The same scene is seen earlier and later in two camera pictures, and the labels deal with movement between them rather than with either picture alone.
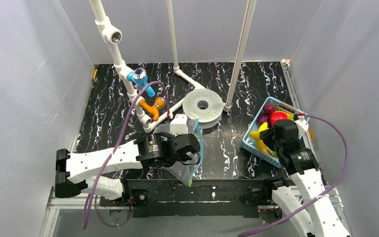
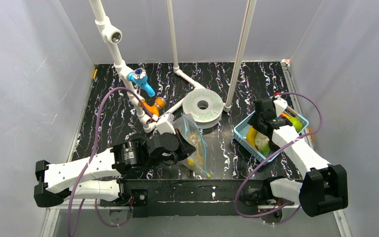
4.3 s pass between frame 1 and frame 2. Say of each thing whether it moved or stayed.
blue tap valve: stayed
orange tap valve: stayed
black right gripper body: moved
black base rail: stayed
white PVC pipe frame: stayed
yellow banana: moved
